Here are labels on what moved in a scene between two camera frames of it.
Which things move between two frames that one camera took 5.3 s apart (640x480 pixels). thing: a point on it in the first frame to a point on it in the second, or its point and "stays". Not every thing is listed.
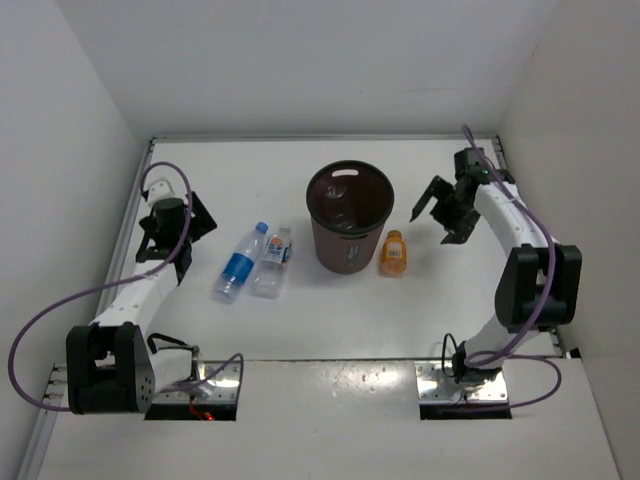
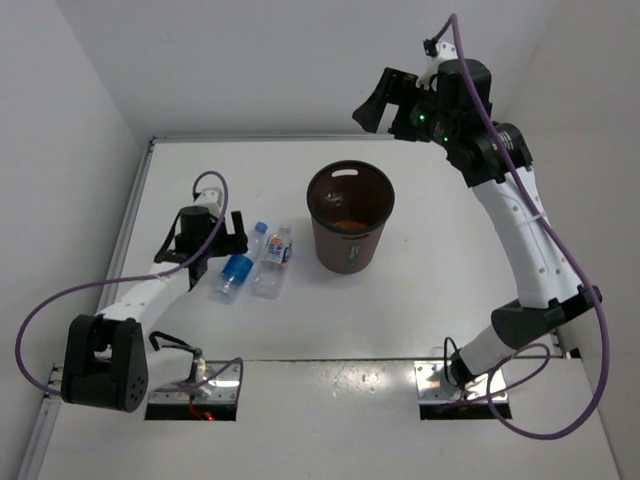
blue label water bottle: [231, 283] stays
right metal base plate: [433, 384] stays
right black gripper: [440, 190] to [392, 88]
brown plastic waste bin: [349, 203] stays
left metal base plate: [222, 388] stays
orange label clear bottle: [268, 282] stays
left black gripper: [201, 224] to [232, 244]
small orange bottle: [394, 258] to [349, 224]
